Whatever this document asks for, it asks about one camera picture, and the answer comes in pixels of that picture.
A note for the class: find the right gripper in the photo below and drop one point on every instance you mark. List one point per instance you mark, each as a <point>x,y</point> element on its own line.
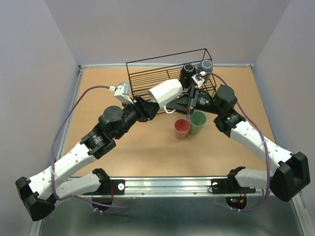
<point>181,103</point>

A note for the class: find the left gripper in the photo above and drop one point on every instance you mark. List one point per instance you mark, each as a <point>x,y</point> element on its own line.
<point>146,110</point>

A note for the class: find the white mug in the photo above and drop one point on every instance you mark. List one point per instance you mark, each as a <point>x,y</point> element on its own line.
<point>164,93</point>

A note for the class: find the green cup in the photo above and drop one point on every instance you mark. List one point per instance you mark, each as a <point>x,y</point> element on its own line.
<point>197,121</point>

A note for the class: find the red cup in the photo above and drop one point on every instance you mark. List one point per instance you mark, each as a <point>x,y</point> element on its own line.
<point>181,128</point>

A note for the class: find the black mug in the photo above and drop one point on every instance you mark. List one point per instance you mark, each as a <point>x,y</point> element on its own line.
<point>187,71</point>

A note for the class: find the blue-grey mug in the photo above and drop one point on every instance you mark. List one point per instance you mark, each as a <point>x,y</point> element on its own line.
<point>205,67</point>

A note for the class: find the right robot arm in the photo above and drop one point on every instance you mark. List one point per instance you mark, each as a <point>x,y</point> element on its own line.
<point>287,173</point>

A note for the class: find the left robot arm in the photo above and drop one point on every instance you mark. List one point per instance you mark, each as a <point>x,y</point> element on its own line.
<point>40,192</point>

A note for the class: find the black wire dish rack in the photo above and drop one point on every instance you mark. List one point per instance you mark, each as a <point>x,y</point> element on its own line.
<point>142,81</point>

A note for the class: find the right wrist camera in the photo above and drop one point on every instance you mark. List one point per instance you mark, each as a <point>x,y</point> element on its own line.
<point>198,79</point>

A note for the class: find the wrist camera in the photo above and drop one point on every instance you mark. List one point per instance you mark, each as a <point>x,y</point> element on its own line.
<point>198,79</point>
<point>121,92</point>

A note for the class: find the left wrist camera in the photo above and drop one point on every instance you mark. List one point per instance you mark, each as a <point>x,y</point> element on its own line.
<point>121,92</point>

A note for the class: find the aluminium front rail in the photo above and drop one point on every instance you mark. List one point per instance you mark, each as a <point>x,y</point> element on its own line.
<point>165,186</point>

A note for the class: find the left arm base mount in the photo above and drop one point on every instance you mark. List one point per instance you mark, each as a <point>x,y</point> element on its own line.
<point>111,187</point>

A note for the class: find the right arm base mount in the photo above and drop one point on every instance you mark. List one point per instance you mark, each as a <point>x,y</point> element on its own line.
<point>227,186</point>

